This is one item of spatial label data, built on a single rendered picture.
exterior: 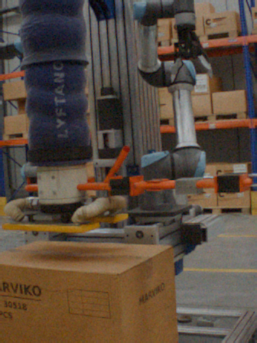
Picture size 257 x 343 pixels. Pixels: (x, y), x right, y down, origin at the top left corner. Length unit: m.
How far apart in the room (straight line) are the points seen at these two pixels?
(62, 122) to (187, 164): 0.63
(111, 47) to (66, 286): 1.20
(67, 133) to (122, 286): 0.52
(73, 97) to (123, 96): 0.67
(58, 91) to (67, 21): 0.23
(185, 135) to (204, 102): 6.85
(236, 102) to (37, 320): 7.44
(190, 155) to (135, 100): 0.39
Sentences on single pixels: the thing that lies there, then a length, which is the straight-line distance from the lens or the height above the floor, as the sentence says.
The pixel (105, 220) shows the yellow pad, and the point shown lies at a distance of 1.75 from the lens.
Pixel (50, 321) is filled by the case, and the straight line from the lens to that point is 1.69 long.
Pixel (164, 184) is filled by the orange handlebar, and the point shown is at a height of 1.18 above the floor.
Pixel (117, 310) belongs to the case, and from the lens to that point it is 1.53.
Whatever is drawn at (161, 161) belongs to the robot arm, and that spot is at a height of 1.23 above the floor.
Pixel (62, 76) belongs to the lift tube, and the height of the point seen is 1.55.
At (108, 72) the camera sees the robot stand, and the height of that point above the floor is 1.65.
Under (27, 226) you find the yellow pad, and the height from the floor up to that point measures 1.07.
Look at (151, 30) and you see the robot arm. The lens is 2.02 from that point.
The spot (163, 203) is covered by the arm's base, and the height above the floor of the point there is 1.06.
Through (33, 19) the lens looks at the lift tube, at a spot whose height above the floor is 1.75.
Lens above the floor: 1.31
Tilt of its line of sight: 3 degrees down
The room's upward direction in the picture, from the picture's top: 4 degrees counter-clockwise
